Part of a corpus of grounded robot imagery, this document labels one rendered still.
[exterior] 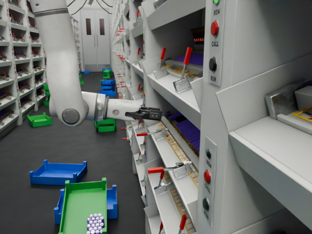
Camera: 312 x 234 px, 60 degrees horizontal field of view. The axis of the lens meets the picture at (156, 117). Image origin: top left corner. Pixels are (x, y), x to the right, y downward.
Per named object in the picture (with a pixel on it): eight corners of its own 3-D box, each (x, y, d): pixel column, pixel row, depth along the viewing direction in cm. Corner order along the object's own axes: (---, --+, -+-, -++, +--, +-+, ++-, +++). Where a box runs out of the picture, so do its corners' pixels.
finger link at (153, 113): (142, 110, 81) (164, 113, 83) (141, 108, 84) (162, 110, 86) (140, 120, 82) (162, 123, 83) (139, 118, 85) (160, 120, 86)
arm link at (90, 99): (96, 98, 77) (98, 90, 86) (48, 92, 75) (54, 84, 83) (93, 125, 80) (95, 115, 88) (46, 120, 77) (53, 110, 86)
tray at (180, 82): (210, 139, 42) (180, 54, 38) (151, 86, 100) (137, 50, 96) (325, 89, 43) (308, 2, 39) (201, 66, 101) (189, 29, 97)
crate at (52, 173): (30, 184, 170) (29, 172, 168) (45, 170, 189) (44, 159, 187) (76, 185, 167) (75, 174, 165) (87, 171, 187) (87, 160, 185)
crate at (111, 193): (55, 224, 131) (53, 210, 129) (61, 201, 150) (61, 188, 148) (117, 218, 136) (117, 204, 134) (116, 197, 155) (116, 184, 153)
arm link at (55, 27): (60, 6, 62) (90, 126, 73) (70, 9, 77) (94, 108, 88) (20, 12, 62) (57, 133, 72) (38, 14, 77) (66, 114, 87)
